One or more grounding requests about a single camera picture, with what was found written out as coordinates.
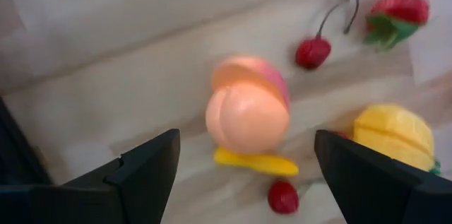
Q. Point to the red toy strawberry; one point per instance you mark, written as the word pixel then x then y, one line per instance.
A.
pixel 402 6

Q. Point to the yellow toy bell pepper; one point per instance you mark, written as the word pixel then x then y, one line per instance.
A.
pixel 392 128

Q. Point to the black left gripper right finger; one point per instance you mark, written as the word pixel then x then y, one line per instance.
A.
pixel 381 195

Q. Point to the pink orange toy peach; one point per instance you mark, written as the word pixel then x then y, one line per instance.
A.
pixel 247 114

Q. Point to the yellow toy fruit slice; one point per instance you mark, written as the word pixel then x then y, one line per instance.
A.
pixel 261 164

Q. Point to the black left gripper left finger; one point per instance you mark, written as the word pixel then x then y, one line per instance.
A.
pixel 106 199

